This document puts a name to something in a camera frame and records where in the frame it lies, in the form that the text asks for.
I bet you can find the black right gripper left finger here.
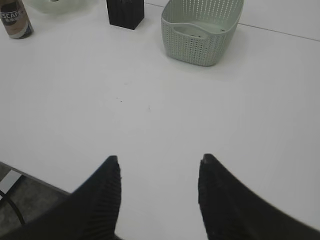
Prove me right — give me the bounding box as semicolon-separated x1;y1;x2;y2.
1;155;122;240

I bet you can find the light green plastic basket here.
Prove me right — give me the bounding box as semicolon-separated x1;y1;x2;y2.
161;0;244;67

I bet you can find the brown Nescafe coffee bottle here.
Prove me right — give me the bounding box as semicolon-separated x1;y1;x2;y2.
0;0;34;39

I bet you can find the black mesh pen holder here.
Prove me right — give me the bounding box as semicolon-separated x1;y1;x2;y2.
106;0;145;30

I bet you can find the black cable under table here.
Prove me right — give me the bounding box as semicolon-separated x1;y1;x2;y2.
0;189;27;226

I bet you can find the translucent green wavy plate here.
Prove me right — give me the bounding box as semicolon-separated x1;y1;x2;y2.
24;0;73;14

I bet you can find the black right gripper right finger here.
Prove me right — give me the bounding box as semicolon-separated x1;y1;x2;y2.
198;153;320;240

